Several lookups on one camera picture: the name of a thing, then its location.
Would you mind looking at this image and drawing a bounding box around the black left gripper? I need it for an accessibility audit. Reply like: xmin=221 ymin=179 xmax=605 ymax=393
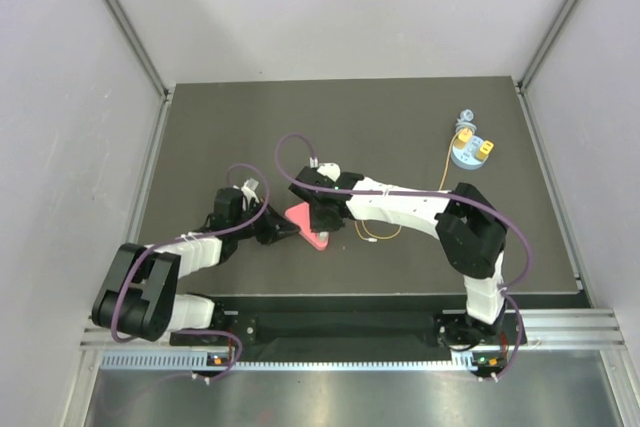
xmin=233 ymin=197 xmax=300 ymax=246

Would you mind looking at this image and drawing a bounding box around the pink triangular power strip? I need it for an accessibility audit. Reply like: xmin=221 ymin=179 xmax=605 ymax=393
xmin=285 ymin=202 xmax=329 ymax=251

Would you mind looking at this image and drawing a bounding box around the yellow charger with cable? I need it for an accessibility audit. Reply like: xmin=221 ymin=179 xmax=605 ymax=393
xmin=354 ymin=129 xmax=472 ymax=243

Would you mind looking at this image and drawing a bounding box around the yellow plug adapter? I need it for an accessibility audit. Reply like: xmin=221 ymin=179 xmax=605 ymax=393
xmin=475 ymin=140 xmax=494 ymax=162

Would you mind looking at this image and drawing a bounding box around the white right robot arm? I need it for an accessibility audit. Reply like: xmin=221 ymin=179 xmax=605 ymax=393
xmin=289 ymin=164 xmax=507 ymax=351

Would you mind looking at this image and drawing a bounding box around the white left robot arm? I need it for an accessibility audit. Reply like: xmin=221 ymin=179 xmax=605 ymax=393
xmin=91 ymin=181 xmax=300 ymax=344

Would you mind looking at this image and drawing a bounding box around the round light blue power strip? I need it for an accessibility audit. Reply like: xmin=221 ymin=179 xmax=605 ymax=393
xmin=449 ymin=109 xmax=489 ymax=170

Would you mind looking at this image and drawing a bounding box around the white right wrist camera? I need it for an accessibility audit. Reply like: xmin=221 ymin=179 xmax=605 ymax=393
xmin=309 ymin=157 xmax=341 ymax=182

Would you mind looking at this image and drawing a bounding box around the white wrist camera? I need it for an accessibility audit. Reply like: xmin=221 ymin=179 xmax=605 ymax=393
xmin=240 ymin=178 xmax=261 ymax=206
xmin=309 ymin=157 xmax=341 ymax=182

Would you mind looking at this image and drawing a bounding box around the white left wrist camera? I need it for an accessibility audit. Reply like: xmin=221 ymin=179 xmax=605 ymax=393
xmin=240 ymin=178 xmax=261 ymax=206

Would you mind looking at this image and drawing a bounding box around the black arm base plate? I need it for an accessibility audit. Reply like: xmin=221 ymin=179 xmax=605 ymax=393
xmin=169 ymin=310 xmax=526 ymax=351

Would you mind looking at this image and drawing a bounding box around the left aluminium frame post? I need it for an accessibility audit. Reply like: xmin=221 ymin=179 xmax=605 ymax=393
xmin=102 ymin=0 xmax=170 ymax=100

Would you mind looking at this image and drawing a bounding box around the aluminium frame post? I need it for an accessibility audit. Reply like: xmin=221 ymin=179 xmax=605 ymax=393
xmin=515 ymin=0 xmax=581 ymax=95
xmin=102 ymin=0 xmax=170 ymax=100

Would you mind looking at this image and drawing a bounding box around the grey slotted cable duct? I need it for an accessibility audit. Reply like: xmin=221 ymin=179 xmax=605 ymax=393
xmin=100 ymin=350 xmax=501 ymax=372

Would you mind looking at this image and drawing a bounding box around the right aluminium frame post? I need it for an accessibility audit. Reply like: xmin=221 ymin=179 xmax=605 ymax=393
xmin=515 ymin=0 xmax=581 ymax=95

